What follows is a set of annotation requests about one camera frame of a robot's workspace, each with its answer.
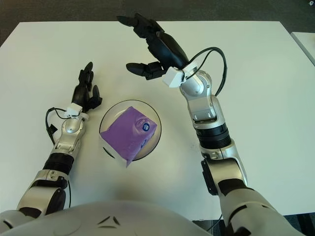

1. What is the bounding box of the purple tissue paper pack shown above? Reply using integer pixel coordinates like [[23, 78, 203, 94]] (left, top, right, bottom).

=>
[[99, 106, 158, 169]]

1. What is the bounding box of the white plate with black rim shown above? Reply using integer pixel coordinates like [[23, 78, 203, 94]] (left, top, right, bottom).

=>
[[99, 99, 162, 162]]

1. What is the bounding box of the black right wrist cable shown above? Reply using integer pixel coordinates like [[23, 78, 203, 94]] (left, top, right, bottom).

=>
[[183, 47, 227, 96]]

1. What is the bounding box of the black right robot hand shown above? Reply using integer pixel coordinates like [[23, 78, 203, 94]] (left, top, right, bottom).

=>
[[116, 13, 190, 81]]

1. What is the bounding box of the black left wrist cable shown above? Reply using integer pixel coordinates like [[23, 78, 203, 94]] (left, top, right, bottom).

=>
[[45, 107, 83, 146]]

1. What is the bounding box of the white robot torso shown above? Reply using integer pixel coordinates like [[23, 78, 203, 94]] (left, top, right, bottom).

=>
[[0, 200, 212, 236]]

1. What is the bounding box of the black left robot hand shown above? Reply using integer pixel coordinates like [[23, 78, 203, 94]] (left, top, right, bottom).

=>
[[71, 61, 103, 114]]

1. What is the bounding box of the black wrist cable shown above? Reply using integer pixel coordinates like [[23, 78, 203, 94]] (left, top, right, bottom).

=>
[[183, 47, 227, 96], [45, 107, 83, 146]]

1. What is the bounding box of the white side table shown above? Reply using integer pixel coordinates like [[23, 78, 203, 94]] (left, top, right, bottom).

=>
[[291, 31, 315, 62]]

